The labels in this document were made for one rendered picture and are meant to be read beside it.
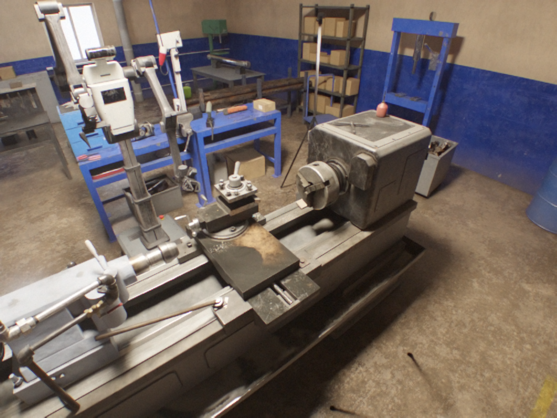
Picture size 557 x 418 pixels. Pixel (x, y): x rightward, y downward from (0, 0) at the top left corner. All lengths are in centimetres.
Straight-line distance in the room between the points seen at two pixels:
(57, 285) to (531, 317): 306
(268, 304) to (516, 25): 419
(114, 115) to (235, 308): 142
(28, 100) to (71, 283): 414
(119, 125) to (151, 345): 138
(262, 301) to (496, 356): 182
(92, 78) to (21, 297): 134
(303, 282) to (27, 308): 104
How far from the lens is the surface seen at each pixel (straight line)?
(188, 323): 134
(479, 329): 268
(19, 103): 516
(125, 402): 143
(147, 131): 312
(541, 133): 463
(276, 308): 128
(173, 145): 202
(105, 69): 214
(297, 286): 136
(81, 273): 123
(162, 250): 123
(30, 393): 138
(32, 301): 123
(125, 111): 212
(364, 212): 167
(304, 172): 159
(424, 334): 246
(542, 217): 415
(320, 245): 161
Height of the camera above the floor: 192
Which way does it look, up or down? 36 degrees down
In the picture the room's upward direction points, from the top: straight up
